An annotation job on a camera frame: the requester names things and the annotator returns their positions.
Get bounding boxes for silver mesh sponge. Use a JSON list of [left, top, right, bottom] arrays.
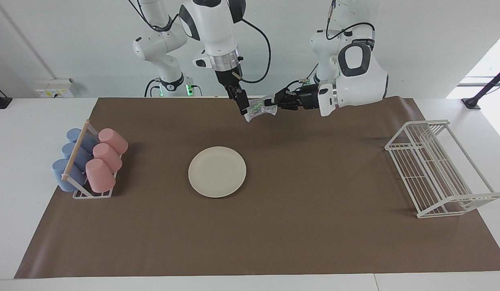
[[244, 96, 278, 123]]

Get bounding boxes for cream round plate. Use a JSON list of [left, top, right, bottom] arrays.
[[188, 146, 247, 198]]

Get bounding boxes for pink plastic cup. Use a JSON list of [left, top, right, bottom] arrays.
[[93, 143, 123, 173], [98, 128, 129, 156], [85, 158, 116, 194]]

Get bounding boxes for brown paper table mat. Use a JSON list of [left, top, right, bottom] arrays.
[[14, 96, 500, 279]]

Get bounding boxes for blue plastic cup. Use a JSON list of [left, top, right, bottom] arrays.
[[52, 158, 88, 193], [62, 142, 93, 171], [66, 128, 99, 154]]

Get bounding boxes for white cup rack wooden rod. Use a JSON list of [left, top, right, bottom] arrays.
[[61, 119, 123, 200]]

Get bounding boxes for black pole stand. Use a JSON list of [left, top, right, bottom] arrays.
[[461, 65, 500, 110]]

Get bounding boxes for black table clamp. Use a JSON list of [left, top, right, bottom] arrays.
[[0, 84, 13, 110]]

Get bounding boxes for black base cable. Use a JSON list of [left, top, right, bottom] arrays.
[[280, 62, 320, 97], [143, 78, 203, 98]]

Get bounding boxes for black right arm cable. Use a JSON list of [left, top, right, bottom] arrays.
[[128, 0, 272, 84]]

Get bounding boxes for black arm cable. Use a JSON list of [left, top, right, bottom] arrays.
[[128, 0, 272, 84], [325, 0, 376, 41]]

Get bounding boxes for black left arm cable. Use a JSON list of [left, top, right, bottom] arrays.
[[325, 0, 376, 41]]

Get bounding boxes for white wire dish rack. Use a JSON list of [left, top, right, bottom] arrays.
[[384, 119, 500, 219]]

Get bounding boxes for white wall socket box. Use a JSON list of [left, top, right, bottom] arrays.
[[34, 78, 75, 99]]

